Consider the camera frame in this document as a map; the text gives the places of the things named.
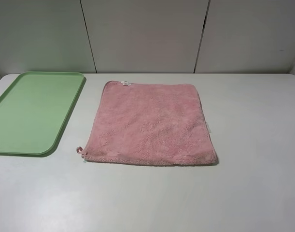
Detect green plastic tray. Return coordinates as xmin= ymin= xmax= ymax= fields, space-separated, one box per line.
xmin=0 ymin=72 xmax=85 ymax=157

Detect pink fluffy towel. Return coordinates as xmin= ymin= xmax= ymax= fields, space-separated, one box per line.
xmin=76 ymin=81 xmax=218 ymax=166

